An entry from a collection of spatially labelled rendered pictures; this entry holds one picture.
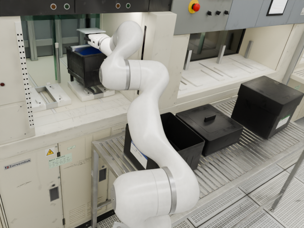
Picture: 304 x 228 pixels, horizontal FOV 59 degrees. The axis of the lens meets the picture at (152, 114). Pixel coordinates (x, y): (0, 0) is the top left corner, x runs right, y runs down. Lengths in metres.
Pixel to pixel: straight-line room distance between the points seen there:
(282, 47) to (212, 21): 1.05
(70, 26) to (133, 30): 1.27
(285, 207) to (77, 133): 1.82
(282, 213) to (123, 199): 1.95
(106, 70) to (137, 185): 0.37
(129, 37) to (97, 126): 0.65
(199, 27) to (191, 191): 1.05
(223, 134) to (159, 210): 0.87
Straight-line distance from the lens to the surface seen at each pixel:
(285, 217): 2.49
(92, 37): 1.44
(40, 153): 1.40
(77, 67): 1.52
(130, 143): 1.30
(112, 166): 1.32
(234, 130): 1.56
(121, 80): 0.85
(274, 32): 2.59
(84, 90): 1.60
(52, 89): 1.64
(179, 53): 1.54
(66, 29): 2.16
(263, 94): 1.70
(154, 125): 0.76
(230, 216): 2.28
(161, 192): 0.68
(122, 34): 0.94
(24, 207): 1.62
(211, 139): 1.43
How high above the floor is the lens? 1.68
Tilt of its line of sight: 33 degrees down
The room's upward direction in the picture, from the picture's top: 9 degrees clockwise
